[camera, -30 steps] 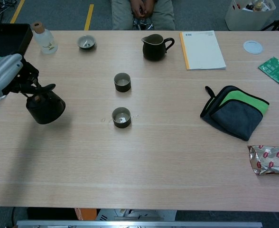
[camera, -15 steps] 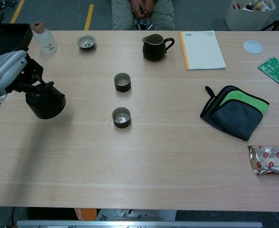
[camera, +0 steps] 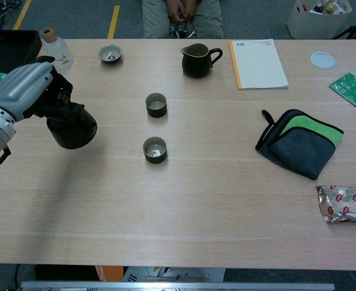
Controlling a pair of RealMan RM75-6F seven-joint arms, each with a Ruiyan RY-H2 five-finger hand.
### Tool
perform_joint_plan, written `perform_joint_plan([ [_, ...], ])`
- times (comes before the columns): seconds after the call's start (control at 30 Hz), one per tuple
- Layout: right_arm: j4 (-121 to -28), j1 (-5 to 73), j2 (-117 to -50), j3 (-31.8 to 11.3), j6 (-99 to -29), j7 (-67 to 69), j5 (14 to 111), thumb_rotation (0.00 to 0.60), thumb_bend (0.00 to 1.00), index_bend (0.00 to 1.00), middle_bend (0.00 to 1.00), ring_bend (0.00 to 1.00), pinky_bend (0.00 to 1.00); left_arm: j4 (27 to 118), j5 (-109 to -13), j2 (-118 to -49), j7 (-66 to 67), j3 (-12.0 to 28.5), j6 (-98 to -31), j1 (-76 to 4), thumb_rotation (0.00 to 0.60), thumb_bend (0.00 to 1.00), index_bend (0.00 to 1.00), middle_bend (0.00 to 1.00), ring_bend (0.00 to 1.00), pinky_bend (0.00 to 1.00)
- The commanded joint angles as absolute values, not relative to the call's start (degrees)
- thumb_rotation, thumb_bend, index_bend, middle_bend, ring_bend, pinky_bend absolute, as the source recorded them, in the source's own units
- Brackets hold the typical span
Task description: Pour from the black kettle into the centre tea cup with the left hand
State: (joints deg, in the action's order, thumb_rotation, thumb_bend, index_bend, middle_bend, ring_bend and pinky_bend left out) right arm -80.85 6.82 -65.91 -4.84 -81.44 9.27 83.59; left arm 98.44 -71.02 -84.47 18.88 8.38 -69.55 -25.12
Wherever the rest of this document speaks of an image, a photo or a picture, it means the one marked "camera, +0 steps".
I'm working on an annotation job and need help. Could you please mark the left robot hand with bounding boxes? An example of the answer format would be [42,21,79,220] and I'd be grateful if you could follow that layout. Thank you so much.
[0,56,85,122]

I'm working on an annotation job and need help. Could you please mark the black cast iron teapot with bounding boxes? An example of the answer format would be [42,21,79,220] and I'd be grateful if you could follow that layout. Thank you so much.
[46,102,98,150]

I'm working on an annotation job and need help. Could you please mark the white robot base unit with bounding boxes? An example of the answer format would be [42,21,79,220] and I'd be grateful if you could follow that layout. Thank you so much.
[123,266,226,283]

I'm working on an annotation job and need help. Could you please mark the grey tea cup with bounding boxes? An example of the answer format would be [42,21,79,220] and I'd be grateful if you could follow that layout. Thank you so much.
[142,136,168,165]
[145,92,168,119]

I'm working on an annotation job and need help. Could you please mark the black plastic tray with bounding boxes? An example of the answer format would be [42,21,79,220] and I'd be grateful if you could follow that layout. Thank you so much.
[0,29,42,75]

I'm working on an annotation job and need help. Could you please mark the glass bottle with cork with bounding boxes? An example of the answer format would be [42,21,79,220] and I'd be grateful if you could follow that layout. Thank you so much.
[40,27,75,70]

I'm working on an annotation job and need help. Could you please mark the flared grey tea bowl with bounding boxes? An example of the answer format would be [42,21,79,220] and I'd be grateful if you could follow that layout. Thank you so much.
[97,44,124,65]

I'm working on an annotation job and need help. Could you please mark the seated person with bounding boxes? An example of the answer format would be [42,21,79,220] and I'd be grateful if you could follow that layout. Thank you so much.
[141,0,224,39]

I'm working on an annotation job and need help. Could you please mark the dark ceramic pitcher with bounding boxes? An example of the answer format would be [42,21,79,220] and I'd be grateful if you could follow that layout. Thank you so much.
[180,43,223,78]

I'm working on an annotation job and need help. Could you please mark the orange panel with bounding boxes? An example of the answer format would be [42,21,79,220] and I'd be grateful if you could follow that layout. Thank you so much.
[94,265,124,283]

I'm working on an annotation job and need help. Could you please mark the white booklet yellow spine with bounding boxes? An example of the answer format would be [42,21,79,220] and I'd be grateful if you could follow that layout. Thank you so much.
[228,38,289,91]

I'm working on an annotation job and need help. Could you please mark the blue green folded cloth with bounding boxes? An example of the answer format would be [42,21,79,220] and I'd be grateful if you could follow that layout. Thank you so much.
[255,109,344,181]

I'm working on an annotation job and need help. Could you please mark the white storage bin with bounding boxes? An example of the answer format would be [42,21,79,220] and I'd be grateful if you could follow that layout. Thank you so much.
[286,0,354,39]

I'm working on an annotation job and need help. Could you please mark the white round table cap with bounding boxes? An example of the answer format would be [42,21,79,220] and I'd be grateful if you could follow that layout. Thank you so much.
[310,51,337,70]

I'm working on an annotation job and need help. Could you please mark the black tripod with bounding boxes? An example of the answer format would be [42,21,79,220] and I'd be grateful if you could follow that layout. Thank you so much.
[332,0,356,40]

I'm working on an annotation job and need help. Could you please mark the silver foil snack bag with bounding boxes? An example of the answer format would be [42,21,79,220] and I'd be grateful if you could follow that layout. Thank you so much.
[315,184,356,224]

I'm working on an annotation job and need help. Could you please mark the chrome metal frame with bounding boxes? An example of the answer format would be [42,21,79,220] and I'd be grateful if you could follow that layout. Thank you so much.
[169,22,197,39]

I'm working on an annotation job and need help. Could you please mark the aluminium profile rail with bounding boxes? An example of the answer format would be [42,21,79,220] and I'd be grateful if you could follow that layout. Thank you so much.
[21,281,335,291]

